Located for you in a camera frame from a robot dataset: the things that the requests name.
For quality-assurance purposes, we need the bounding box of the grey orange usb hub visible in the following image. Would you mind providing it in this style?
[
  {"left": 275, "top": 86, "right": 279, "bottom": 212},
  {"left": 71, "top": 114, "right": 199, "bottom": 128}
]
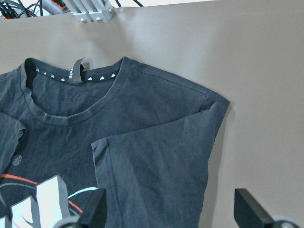
[{"left": 42, "top": 0, "right": 70, "bottom": 15}]

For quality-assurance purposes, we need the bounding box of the aluminium frame post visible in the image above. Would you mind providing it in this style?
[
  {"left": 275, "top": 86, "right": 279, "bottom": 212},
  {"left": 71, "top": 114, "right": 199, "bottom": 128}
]
[{"left": 63, "top": 0, "right": 114, "bottom": 23}]

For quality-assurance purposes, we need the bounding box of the black graphic t-shirt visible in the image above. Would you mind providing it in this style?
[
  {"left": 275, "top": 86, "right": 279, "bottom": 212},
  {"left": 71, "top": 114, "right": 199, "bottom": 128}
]
[{"left": 0, "top": 57, "right": 229, "bottom": 228}]

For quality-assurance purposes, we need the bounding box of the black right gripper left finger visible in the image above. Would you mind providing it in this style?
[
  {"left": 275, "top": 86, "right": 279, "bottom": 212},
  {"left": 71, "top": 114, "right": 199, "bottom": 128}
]
[{"left": 79, "top": 189, "right": 106, "bottom": 228}]

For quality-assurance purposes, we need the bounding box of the black cable bundle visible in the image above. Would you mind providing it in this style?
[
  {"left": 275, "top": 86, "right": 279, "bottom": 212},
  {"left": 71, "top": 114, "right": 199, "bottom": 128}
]
[{"left": 0, "top": 0, "right": 43, "bottom": 21}]

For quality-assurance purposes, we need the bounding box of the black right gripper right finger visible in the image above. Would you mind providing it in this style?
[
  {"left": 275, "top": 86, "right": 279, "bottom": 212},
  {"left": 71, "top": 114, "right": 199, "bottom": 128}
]
[{"left": 234, "top": 188, "right": 277, "bottom": 228}]

